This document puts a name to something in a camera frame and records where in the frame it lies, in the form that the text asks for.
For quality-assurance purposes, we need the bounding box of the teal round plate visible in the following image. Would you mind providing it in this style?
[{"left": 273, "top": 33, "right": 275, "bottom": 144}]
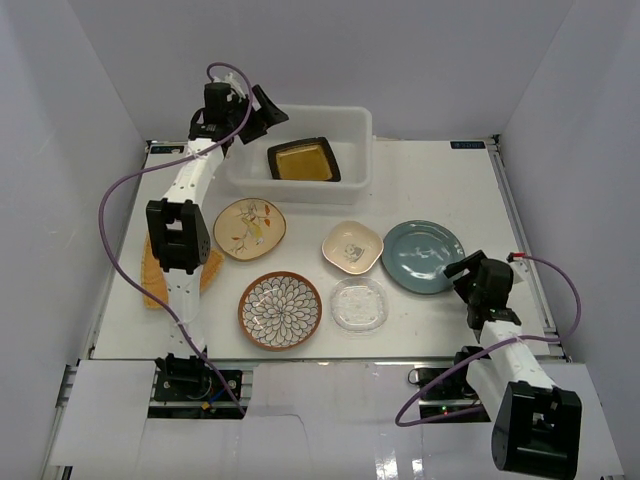
[{"left": 381, "top": 220, "right": 465, "bottom": 295}]

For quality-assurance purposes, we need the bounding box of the black square plate yellow centre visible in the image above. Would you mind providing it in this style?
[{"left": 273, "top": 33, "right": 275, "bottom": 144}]
[{"left": 267, "top": 137, "right": 341, "bottom": 182}]

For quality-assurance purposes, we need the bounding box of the beige bird painted plate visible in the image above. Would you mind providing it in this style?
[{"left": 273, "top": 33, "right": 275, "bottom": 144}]
[{"left": 213, "top": 198, "right": 287, "bottom": 262}]

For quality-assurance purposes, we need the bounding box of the clear glass plate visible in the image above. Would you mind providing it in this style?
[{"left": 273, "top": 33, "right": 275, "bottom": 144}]
[{"left": 329, "top": 277, "right": 390, "bottom": 334}]

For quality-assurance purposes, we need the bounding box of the cream panda square dish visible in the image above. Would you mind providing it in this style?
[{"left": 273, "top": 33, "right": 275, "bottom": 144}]
[{"left": 321, "top": 220, "right": 384, "bottom": 275}]

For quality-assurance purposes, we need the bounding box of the woven bamboo fan tray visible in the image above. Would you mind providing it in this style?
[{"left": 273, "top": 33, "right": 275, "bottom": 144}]
[{"left": 140, "top": 236, "right": 224, "bottom": 303}]

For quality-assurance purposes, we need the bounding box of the floral patterned brown-rim plate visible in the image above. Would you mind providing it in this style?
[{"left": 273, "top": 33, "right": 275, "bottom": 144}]
[{"left": 238, "top": 271, "right": 323, "bottom": 352}]

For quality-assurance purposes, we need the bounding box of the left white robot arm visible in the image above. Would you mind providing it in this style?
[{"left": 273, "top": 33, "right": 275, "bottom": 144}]
[{"left": 145, "top": 79, "right": 289, "bottom": 355}]

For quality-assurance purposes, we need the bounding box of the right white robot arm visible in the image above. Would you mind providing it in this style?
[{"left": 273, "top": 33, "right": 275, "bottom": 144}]
[{"left": 444, "top": 251, "right": 582, "bottom": 479}]

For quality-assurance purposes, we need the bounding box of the white plastic bin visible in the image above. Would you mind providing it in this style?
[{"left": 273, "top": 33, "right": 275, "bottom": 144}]
[{"left": 223, "top": 104, "right": 373, "bottom": 205}]

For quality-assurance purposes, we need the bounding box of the left blue table label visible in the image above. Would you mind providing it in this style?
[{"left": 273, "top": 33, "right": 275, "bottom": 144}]
[{"left": 149, "top": 145, "right": 184, "bottom": 155}]

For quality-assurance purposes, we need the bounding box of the blue table label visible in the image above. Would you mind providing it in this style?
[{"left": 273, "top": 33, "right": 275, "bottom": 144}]
[
  {"left": 149, "top": 145, "right": 184, "bottom": 155},
  {"left": 450, "top": 141, "right": 486, "bottom": 150}
]

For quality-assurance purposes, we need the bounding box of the right blue table label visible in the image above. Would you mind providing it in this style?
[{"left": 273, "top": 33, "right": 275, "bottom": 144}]
[{"left": 450, "top": 141, "right": 486, "bottom": 150}]

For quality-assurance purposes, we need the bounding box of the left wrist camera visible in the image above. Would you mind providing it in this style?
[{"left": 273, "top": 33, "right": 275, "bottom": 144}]
[{"left": 211, "top": 72, "right": 247, "bottom": 98}]

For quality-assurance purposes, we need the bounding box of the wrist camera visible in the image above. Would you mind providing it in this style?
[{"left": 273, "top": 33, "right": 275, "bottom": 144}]
[
  {"left": 507, "top": 252, "right": 530, "bottom": 284},
  {"left": 211, "top": 72, "right": 247, "bottom": 98}
]

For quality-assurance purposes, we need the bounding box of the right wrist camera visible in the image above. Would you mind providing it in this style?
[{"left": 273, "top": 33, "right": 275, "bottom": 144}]
[{"left": 507, "top": 252, "right": 530, "bottom": 284}]

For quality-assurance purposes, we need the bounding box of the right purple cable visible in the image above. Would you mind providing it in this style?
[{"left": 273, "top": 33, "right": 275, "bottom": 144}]
[{"left": 394, "top": 254, "right": 584, "bottom": 429}]

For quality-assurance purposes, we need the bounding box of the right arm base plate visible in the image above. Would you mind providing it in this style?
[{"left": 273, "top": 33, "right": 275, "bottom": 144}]
[{"left": 407, "top": 367, "right": 490, "bottom": 423}]

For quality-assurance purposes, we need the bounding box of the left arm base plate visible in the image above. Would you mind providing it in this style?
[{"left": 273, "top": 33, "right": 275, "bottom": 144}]
[{"left": 148, "top": 354, "right": 245, "bottom": 420}]

